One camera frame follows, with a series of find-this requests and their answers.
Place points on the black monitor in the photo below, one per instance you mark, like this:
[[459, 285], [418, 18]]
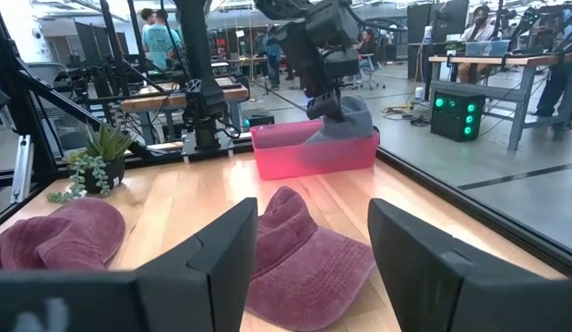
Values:
[[436, 20]]

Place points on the person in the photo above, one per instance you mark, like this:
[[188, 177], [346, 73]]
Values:
[[273, 55], [480, 27], [368, 45], [560, 87], [146, 20], [160, 41]]

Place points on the black computer tower green lights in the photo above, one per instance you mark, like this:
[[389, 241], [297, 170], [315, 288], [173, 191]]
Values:
[[456, 115]]

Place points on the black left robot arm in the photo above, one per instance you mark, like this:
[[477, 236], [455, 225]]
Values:
[[196, 55]]

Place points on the pale blue laptop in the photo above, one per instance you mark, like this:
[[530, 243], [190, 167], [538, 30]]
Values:
[[486, 48]]

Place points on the pink plastic bin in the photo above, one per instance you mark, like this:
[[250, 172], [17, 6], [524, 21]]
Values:
[[313, 161]]

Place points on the office chair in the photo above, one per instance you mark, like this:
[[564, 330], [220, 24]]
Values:
[[371, 69]]

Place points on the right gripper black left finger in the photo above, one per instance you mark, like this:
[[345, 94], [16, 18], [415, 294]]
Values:
[[184, 286]]

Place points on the succulent plant in black pot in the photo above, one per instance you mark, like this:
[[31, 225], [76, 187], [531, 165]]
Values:
[[106, 152]]

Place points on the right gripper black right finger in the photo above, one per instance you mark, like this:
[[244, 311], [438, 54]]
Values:
[[433, 286]]

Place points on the small black floor box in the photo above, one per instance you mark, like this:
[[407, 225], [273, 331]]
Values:
[[259, 119]]

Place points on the grey baseball cap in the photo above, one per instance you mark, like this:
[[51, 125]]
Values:
[[355, 120]]

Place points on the white bottle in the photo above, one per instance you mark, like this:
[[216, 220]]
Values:
[[419, 94]]

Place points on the silver frame corner bracket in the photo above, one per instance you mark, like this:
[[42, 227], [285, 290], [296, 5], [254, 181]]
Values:
[[22, 166]]

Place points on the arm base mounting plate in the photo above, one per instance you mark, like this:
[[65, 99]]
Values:
[[207, 144]]

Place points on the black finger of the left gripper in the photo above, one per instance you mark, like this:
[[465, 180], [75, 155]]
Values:
[[313, 78]]

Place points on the black aluminium table frame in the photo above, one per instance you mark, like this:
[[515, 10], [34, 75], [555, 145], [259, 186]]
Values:
[[452, 199]]

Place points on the wooden workbench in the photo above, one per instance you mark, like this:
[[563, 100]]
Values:
[[521, 60], [175, 99]]

